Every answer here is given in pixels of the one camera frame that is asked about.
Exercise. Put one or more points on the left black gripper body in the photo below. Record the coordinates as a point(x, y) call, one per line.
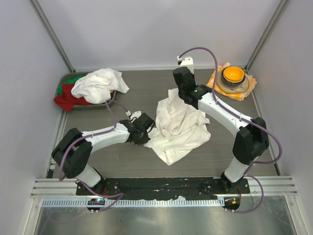
point(144, 138)

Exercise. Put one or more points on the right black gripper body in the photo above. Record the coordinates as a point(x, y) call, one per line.
point(180, 93)

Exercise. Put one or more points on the white t-shirt with robot print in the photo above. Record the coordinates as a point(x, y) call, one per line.
point(179, 129)

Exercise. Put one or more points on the yellow checkered cloth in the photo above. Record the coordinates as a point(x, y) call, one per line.
point(241, 96)

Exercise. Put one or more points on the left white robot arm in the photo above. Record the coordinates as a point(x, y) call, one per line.
point(73, 151)

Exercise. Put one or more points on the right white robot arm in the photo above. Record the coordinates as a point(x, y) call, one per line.
point(251, 141)

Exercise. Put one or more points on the dark ceramic bowl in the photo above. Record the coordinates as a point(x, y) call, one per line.
point(231, 80)

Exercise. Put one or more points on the orange bowl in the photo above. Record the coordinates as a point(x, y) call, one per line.
point(233, 73)

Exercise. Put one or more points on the beige ceramic plate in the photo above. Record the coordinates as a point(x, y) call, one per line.
point(232, 85)

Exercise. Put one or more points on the red t-shirt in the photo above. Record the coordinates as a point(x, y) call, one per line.
point(67, 101)

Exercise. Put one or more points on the green t-shirt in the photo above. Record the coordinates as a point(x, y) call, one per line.
point(70, 81)

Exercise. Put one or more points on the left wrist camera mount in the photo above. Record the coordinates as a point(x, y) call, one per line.
point(135, 114)

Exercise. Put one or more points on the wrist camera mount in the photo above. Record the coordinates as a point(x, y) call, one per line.
point(186, 62)
point(135, 114)

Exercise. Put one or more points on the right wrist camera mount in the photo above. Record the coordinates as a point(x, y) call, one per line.
point(186, 62)

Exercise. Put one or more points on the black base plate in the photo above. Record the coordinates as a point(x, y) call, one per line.
point(192, 188)

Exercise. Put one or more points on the white slotted cable duct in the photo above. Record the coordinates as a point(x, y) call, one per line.
point(98, 203)

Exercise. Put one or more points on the aluminium rail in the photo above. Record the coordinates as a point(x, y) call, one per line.
point(49, 188)

